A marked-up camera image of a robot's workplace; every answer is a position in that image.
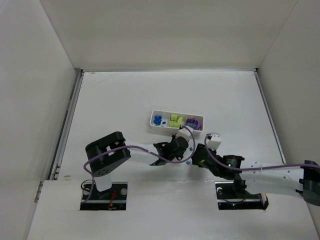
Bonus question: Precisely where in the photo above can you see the lime lego brick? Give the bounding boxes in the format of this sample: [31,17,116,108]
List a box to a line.
[169,114,186,128]

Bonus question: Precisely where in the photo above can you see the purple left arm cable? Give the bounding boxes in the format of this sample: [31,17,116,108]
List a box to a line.
[80,126,196,204]

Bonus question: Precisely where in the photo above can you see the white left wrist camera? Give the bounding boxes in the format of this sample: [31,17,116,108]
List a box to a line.
[175,126,193,142]

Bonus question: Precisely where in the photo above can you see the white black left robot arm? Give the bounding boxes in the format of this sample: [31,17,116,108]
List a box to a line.
[83,127,194,193]

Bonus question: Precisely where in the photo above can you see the white three-compartment tray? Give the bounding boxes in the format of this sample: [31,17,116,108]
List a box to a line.
[149,110,205,136]

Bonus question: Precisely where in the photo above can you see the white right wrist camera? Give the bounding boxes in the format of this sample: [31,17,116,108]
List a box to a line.
[206,132,222,151]

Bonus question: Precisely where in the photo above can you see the large blue arch lego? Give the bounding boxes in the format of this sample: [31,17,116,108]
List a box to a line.
[153,115,162,126]

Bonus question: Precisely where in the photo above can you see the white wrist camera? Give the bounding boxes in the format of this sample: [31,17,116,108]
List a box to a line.
[175,126,193,142]
[206,132,222,151]

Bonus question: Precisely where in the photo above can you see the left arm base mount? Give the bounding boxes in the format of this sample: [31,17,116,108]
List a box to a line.
[80,180,128,211]

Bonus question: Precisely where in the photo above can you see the purple round lego piece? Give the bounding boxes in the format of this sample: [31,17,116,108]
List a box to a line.
[185,118,202,131]

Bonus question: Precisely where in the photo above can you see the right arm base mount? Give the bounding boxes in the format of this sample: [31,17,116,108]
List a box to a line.
[215,180,269,211]

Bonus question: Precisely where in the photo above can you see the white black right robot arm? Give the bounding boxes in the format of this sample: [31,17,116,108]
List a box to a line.
[192,143,320,206]

